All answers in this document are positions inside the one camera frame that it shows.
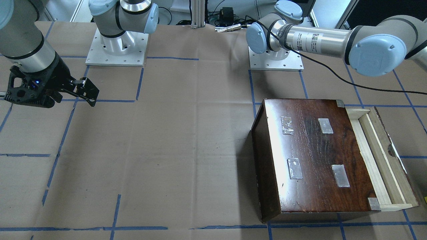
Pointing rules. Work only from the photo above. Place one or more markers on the wooden drawer with white handle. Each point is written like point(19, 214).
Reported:
point(387, 173)

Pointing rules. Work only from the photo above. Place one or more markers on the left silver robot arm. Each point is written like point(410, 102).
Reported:
point(370, 50)

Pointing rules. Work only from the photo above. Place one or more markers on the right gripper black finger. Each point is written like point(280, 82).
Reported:
point(85, 89)

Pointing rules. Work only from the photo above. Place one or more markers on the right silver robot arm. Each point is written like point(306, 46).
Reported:
point(25, 46)

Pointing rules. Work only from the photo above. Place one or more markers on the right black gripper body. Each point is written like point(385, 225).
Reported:
point(60, 76)

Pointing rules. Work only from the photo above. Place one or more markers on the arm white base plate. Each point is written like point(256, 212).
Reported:
point(126, 50)
point(282, 60)

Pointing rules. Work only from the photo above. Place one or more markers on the brown paper table cover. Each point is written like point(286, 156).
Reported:
point(166, 152)

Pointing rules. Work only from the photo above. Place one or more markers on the aluminium frame post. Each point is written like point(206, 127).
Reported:
point(197, 11)

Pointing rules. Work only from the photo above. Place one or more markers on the dark wooden drawer box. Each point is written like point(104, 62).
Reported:
point(308, 164)

